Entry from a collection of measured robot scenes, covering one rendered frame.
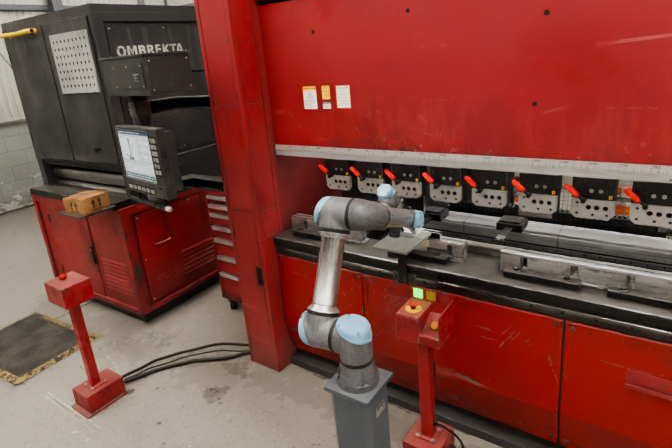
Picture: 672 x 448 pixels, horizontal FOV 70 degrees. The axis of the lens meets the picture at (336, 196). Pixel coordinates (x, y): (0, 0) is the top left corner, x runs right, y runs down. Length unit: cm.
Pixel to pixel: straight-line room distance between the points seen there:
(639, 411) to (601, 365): 21
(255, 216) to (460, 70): 135
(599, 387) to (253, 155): 193
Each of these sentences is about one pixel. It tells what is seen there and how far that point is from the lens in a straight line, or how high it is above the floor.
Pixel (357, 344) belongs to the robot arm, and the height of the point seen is 96.
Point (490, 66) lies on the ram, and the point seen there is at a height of 177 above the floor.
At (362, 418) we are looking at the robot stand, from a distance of 178.
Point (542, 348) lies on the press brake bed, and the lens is 229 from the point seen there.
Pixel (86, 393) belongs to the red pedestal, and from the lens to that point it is 331.
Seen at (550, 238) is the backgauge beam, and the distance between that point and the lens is 246.
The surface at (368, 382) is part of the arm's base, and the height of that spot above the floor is 81.
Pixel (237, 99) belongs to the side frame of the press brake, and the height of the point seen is 168.
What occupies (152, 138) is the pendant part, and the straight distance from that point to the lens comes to 249.
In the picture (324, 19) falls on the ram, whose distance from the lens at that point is 245.
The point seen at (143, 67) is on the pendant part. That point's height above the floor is 188.
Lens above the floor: 189
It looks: 17 degrees down
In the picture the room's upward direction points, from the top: 5 degrees counter-clockwise
